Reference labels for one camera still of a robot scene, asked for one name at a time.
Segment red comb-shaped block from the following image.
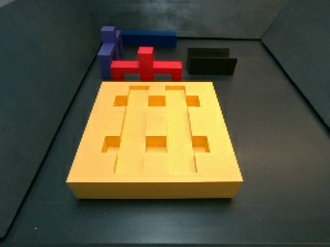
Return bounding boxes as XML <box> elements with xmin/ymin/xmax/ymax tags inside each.
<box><xmin>110</xmin><ymin>46</ymin><xmax>183</xmax><ymax>81</ymax></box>

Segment purple comb-shaped block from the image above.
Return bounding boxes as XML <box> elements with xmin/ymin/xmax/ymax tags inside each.
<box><xmin>98</xmin><ymin>26</ymin><xmax>125</xmax><ymax>79</ymax></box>

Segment black angle bracket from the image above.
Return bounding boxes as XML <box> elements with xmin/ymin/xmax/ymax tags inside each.
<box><xmin>187</xmin><ymin>48</ymin><xmax>238</xmax><ymax>75</ymax></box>

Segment blue long rectangular block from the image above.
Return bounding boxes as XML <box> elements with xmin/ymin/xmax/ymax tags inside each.
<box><xmin>122</xmin><ymin>30</ymin><xmax>177</xmax><ymax>47</ymax></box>

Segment yellow slotted board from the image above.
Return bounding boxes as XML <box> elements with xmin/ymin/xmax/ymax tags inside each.
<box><xmin>67</xmin><ymin>82</ymin><xmax>244</xmax><ymax>199</ymax></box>

